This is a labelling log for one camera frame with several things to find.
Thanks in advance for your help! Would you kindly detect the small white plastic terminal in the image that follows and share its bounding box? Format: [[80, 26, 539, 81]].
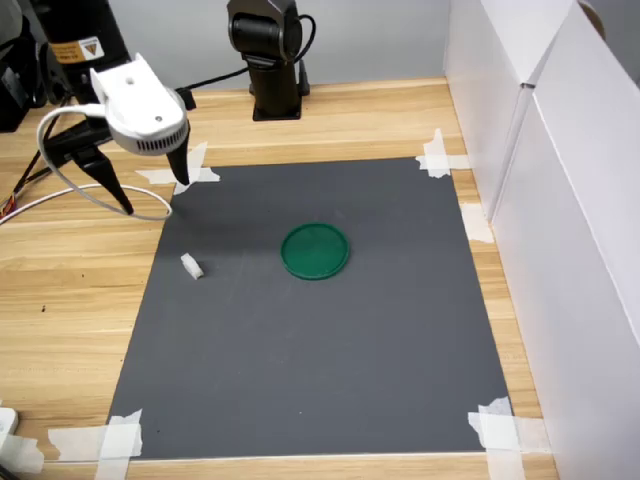
[[179, 252, 207, 282]]

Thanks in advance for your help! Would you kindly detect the round green lid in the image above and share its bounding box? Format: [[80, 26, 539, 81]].
[[280, 221, 352, 282]]

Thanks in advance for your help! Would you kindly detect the white tape piece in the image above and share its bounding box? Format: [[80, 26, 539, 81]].
[[459, 202, 496, 245], [467, 396, 552, 480], [0, 433, 46, 475], [134, 141, 222, 197], [47, 408, 144, 480], [415, 128, 472, 180]]

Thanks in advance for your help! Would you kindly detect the black device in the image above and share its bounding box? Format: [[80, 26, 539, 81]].
[[0, 0, 51, 134]]

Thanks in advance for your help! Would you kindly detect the dark grey mat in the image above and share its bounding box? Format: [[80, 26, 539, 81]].
[[107, 157, 516, 460]]

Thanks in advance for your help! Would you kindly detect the white partition panel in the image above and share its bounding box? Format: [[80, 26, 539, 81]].
[[491, 0, 640, 480], [443, 0, 584, 229]]

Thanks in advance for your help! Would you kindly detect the thin black cable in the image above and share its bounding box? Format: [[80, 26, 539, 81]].
[[9, 147, 51, 201]]

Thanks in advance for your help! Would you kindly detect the white camera cable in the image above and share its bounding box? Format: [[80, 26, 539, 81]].
[[0, 103, 174, 226]]

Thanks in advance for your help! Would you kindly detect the white camera box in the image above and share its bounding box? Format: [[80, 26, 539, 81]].
[[89, 52, 192, 158]]

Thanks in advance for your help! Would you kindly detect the thick black cable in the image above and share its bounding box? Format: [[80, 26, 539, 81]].
[[174, 67, 251, 96]]

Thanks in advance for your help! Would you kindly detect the coloured wire bundle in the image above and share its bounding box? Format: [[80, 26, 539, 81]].
[[0, 194, 21, 224]]

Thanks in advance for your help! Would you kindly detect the small white bracket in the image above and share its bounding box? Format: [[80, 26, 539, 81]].
[[0, 407, 20, 441]]

